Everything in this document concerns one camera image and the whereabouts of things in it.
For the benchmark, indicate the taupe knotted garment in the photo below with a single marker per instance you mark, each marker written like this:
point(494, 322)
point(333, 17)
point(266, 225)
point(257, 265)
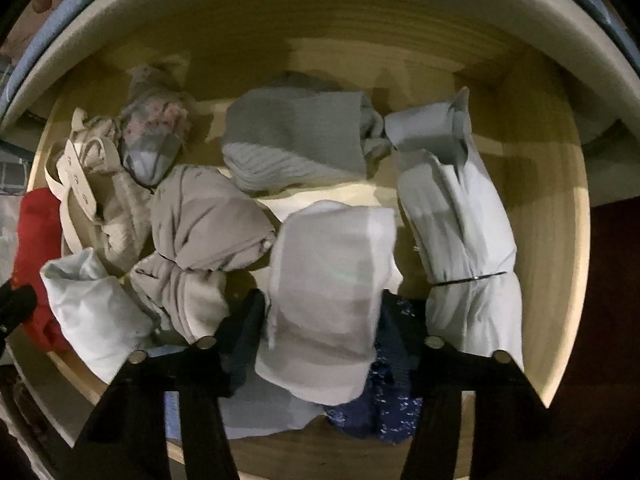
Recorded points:
point(203, 227)

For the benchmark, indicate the beige bra with straps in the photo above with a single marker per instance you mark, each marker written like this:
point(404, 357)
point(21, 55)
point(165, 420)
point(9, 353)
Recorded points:
point(101, 206)

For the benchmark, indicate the pale blue garment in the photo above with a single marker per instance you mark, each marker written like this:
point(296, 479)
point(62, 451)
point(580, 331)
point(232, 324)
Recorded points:
point(102, 323)

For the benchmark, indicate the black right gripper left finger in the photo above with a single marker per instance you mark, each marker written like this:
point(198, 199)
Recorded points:
point(125, 435)

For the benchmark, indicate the red cloth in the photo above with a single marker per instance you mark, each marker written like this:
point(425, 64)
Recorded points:
point(39, 240)

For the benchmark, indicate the pink floral grey sock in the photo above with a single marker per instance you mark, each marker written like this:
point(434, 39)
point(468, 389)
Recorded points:
point(154, 124)

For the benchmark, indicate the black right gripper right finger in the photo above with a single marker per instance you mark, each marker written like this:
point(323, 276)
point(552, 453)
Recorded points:
point(511, 423)

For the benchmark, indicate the light wooden drawer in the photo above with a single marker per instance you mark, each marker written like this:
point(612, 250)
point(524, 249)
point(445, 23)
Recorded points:
point(403, 55)

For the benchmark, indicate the grey ribbed knit garment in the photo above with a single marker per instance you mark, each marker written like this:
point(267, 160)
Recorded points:
point(277, 137)

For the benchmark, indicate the white underwear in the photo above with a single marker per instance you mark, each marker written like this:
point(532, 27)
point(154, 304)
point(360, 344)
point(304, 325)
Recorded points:
point(327, 272)

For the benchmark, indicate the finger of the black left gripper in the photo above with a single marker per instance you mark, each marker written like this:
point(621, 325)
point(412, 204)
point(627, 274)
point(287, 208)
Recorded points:
point(17, 304)

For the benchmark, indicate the light grey garment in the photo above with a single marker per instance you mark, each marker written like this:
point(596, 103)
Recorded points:
point(462, 232)

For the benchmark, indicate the navy speckled underwear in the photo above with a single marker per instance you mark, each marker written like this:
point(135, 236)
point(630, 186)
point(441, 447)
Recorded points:
point(387, 410)

